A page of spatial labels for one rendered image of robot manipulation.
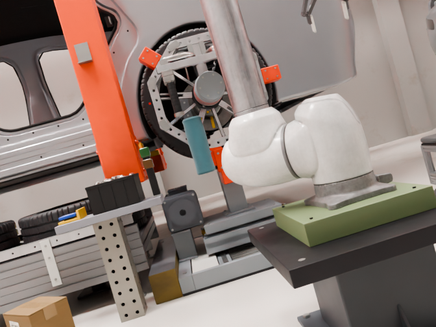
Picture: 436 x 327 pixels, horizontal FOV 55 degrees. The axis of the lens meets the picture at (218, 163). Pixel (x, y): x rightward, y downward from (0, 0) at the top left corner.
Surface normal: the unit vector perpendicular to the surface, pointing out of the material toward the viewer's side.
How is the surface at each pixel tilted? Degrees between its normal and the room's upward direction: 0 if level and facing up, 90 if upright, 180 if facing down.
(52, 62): 90
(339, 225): 90
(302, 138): 80
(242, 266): 90
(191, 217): 90
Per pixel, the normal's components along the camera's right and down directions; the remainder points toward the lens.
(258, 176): -0.33, 0.61
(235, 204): 0.08, 0.00
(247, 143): -0.47, 0.15
